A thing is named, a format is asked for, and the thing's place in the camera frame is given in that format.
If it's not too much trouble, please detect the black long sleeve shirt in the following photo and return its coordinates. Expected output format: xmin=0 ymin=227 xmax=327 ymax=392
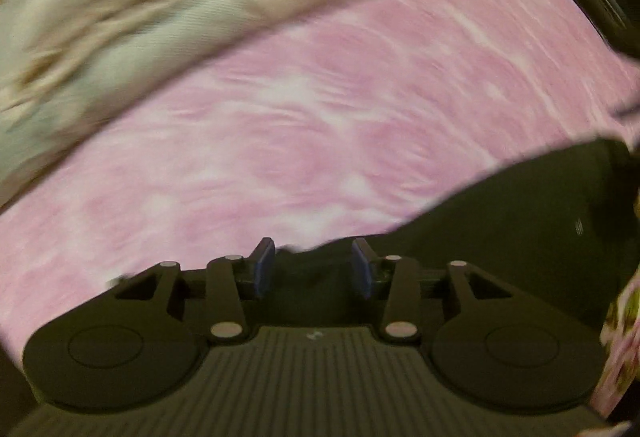
xmin=276 ymin=136 xmax=640 ymax=333

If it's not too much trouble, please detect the pink floral bed sheet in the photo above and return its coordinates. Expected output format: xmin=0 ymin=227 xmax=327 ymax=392
xmin=1 ymin=0 xmax=639 ymax=360

